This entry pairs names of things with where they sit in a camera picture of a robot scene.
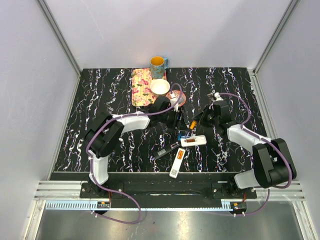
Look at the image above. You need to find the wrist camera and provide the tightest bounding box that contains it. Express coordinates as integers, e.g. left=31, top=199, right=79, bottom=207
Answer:
left=213, top=92, right=224, bottom=102
left=169, top=93, right=180, bottom=112

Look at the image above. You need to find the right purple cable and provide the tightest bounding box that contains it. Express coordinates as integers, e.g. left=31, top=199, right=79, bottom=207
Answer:
left=199, top=92, right=293, bottom=218

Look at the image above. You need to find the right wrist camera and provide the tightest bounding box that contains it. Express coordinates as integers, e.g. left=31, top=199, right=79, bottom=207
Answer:
left=213, top=92, right=224, bottom=102

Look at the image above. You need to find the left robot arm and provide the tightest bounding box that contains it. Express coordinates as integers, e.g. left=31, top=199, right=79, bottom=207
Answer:
left=84, top=96, right=180, bottom=198

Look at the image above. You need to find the orange patterned bowl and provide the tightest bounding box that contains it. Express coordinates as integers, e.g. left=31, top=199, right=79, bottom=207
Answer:
left=165, top=90, right=187, bottom=107

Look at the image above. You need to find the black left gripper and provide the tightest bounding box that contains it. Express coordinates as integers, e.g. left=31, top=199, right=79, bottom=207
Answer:
left=158, top=108, right=188, bottom=132

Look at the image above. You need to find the white bowl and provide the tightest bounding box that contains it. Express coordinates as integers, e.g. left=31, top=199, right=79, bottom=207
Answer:
left=150, top=78, right=171, bottom=97

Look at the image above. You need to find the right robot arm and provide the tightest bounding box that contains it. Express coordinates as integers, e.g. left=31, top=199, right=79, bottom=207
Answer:
left=193, top=100, right=297, bottom=198

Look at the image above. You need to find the purple cable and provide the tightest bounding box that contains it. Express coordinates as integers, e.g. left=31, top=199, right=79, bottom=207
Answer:
left=85, top=83, right=183, bottom=225
left=199, top=92, right=293, bottom=218

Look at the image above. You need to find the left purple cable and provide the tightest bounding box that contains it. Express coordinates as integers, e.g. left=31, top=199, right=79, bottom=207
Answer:
left=85, top=83, right=183, bottom=225

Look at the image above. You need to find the blue butterfly mug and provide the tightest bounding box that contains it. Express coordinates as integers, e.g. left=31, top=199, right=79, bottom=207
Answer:
left=150, top=56, right=169, bottom=79

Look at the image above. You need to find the blue battery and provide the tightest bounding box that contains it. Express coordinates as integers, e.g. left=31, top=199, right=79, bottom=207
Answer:
left=178, top=135, right=190, bottom=140

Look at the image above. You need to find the white remote with orange label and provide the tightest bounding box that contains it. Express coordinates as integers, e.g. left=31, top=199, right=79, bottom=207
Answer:
left=169, top=148, right=186, bottom=179

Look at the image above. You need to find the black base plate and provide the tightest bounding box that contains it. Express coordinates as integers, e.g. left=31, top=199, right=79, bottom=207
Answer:
left=79, top=172, right=257, bottom=209

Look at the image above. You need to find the floral rectangular tray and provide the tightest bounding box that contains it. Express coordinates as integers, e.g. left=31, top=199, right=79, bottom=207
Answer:
left=131, top=68, right=167, bottom=107

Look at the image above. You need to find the black remote control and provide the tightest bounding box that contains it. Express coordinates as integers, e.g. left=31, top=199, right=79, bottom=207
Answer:
left=152, top=141, right=181, bottom=160

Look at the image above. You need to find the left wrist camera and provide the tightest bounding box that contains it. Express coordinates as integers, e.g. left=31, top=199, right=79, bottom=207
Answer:
left=169, top=93, right=180, bottom=112

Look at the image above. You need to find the white remote control with batteries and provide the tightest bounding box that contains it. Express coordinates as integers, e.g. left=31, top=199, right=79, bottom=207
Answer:
left=180, top=135, right=207, bottom=148

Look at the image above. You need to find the yellow handled screwdriver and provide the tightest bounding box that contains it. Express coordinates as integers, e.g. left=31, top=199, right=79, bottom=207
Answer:
left=189, top=120, right=197, bottom=130

